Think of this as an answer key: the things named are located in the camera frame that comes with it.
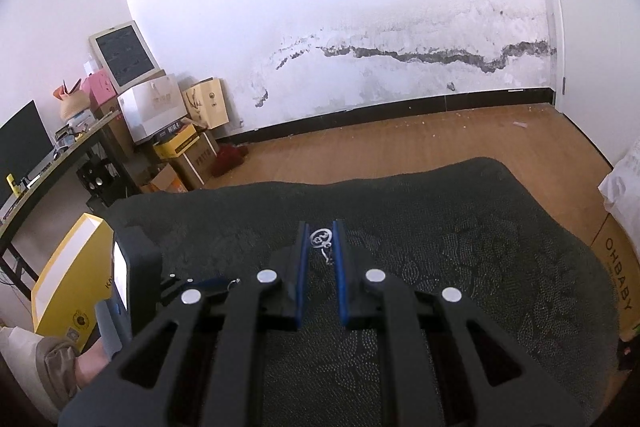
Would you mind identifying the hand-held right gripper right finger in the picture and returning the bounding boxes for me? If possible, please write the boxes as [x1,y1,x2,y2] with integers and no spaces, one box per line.
[332,219,587,427]

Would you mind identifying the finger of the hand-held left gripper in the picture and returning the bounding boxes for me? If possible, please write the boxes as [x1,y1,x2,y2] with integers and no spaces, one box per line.
[160,273,233,307]

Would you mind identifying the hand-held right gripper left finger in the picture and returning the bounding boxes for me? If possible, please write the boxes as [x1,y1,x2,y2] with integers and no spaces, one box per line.
[57,220,308,427]

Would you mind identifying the silver chain necklace with pendant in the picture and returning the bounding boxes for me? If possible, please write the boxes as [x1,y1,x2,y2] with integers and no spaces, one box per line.
[310,229,335,266]

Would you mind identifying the large yellow and white box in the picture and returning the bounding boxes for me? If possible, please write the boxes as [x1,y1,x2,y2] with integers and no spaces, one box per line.
[31,213,117,339]

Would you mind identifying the person's left forearm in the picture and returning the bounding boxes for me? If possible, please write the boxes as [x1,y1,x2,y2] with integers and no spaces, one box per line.
[37,334,114,409]

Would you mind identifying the open cardboard box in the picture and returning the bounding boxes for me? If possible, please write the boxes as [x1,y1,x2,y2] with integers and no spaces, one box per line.
[139,163,190,196]

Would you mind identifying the black speaker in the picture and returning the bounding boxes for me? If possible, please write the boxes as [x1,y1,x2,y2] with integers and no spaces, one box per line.
[76,157,124,208]

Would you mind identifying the tall brown cardboard box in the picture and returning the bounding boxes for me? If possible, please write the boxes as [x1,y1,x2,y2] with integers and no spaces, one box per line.
[167,132,221,190]

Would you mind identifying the dark red cloth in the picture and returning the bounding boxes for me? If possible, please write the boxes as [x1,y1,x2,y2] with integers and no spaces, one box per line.
[210,144,250,178]

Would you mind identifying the yellow topped cardboard box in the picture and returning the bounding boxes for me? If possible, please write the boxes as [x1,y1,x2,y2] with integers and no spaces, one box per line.
[152,127,202,160]

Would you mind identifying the dark desk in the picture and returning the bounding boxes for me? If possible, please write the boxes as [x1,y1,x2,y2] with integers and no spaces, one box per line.
[0,108,138,293]

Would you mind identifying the dark patterned cloth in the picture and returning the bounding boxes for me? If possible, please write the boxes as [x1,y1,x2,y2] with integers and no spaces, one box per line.
[102,157,622,427]

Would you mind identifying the black flat box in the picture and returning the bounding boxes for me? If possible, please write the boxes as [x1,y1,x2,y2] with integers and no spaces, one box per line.
[152,121,192,142]

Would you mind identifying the white paper bag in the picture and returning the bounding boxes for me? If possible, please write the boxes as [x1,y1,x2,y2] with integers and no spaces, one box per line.
[117,74,187,145]

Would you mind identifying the black computer monitor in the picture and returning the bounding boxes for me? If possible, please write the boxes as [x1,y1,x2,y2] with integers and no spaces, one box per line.
[0,100,55,208]

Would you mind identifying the woven basket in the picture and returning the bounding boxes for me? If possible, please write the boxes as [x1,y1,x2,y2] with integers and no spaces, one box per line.
[52,79,94,120]

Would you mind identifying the wooden box with deer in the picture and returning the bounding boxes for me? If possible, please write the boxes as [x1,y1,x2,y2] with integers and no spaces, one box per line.
[181,78,231,130]

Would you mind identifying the pink box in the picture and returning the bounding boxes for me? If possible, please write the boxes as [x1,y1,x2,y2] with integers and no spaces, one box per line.
[80,69,119,112]

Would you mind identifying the cream framed chalkboard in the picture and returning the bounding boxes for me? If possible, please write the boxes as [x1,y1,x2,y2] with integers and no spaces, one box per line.
[89,21,160,95]

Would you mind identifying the printed cardboard box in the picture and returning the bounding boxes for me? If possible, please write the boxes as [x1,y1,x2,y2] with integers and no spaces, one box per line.
[590,212,640,344]

